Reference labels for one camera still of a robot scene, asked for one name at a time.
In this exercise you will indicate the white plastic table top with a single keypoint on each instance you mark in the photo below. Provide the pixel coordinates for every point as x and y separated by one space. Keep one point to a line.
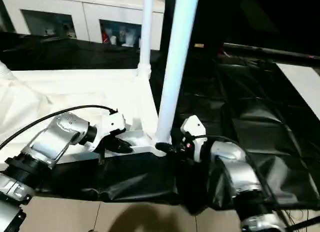
62 91

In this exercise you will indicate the white flat item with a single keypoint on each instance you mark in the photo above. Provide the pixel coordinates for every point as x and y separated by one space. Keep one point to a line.
300 84

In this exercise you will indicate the white cabinet with glass doors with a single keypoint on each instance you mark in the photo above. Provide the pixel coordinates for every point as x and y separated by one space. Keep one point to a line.
75 6

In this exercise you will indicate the dark brown cabinet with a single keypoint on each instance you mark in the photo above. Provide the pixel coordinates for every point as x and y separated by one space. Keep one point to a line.
262 14

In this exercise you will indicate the black work table frame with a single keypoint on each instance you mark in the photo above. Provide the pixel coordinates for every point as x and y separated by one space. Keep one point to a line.
303 222

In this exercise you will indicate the long dark tube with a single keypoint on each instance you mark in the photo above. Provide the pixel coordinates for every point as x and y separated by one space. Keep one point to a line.
275 51

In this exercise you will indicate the small tan block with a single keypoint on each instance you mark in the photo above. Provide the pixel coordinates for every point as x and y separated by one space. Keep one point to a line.
199 45

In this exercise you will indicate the black shiny mat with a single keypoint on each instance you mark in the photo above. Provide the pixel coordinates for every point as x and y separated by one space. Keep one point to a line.
150 177

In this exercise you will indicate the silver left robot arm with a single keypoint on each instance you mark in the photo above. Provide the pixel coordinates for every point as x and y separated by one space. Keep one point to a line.
55 136

